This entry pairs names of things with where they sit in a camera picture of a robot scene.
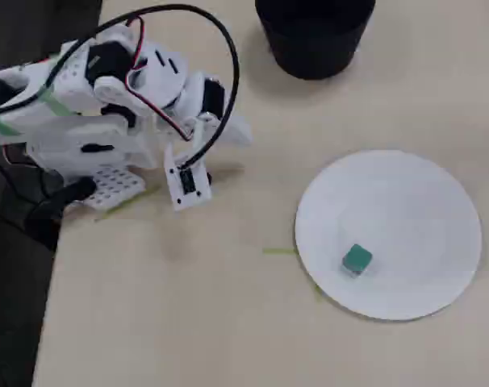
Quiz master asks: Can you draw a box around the white paper plate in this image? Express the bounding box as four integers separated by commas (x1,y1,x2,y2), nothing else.
295,149,483,322

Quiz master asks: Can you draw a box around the red white servo wire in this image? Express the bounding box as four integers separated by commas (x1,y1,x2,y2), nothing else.
123,15,195,142

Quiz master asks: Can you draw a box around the green cube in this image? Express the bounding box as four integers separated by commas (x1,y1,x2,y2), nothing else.
340,243,374,278

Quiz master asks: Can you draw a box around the white wrist camera board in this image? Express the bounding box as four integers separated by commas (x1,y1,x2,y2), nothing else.
163,144,212,212

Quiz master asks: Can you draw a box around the black table clamp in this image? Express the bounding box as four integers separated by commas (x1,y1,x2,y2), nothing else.
25,177,98,252

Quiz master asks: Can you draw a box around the white perforated base plate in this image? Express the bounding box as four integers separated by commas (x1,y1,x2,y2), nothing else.
72,164,147,211

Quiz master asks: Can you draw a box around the black bin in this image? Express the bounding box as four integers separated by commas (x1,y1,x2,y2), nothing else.
254,0,377,81

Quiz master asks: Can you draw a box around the thick black camera cable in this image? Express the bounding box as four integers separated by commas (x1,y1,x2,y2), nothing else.
44,3,240,169

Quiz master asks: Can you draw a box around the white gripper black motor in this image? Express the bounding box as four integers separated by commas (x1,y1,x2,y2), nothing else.
179,71,254,146

